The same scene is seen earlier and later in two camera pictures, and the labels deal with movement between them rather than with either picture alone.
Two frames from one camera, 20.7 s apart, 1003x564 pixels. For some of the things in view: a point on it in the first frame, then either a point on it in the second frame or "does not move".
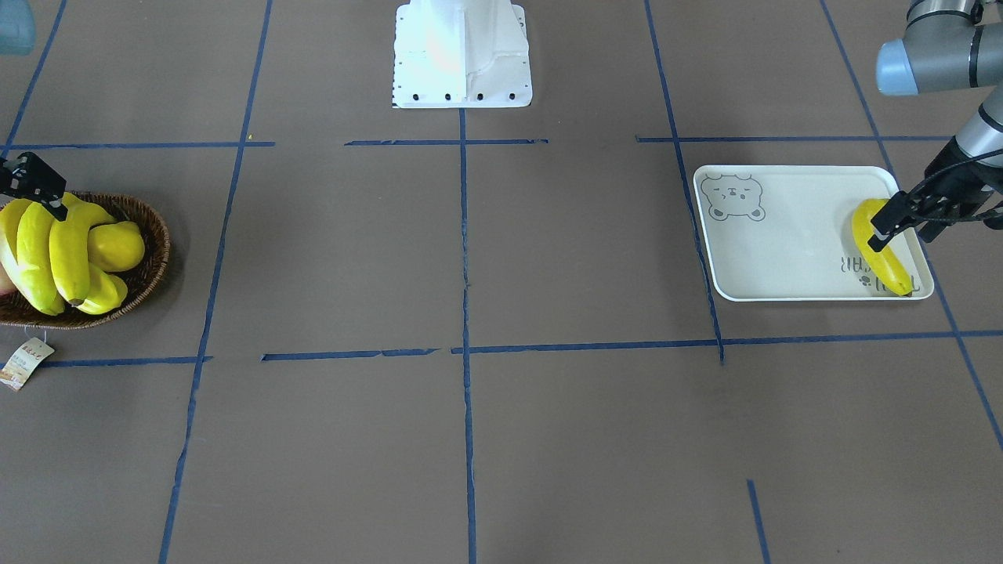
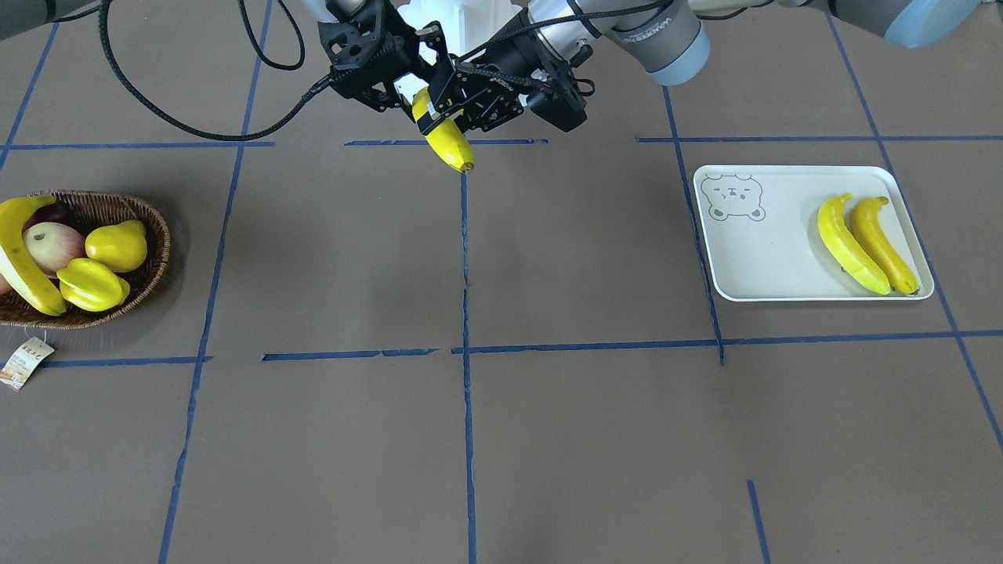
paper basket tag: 25,360 does not move
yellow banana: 37,270 to 447,139
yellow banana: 69,247 to 846,248
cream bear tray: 785,233 does not move
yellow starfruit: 106,292 does not move
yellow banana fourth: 10,212 does not move
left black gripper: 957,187 to 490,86
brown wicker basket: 141,279 does not move
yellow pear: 116,247 does not move
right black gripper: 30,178 to 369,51
